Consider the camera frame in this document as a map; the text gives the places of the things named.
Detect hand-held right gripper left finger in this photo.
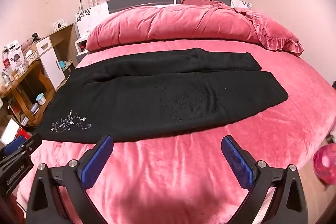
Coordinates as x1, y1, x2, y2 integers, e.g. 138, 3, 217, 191
26, 135, 114, 224

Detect pink bed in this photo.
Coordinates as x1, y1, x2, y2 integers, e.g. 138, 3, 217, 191
16, 39, 336, 224

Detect black embroidered pants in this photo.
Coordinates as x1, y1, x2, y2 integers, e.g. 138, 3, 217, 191
39, 48, 289, 143

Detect white tablet screen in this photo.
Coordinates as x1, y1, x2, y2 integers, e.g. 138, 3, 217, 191
0, 118, 21, 146

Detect pink velvet duvet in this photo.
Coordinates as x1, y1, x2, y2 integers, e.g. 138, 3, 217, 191
86, 2, 263, 52

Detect grey white headboard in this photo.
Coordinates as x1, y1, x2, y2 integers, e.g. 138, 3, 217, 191
75, 0, 253, 30

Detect wooden cabinet with white drawers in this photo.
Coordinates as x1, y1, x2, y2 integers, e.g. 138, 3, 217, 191
34, 23, 77, 92

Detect white nightstand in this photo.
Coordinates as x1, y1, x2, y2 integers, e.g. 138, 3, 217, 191
74, 34, 92, 63

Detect ruffled pink pillow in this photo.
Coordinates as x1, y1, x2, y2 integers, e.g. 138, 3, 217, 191
232, 7, 305, 57

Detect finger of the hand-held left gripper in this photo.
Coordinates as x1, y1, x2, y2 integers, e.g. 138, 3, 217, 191
4, 135, 27, 155
14, 133, 42, 160

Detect patterned tissue box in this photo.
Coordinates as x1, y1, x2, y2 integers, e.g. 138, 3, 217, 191
24, 49, 40, 63

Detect wooden side table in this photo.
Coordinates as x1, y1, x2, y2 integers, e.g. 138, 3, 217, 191
0, 58, 56, 128

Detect white red product box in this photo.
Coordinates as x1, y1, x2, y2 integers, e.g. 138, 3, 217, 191
2, 40, 24, 76

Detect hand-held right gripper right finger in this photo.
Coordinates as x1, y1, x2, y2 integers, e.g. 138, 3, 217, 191
221, 135, 309, 224

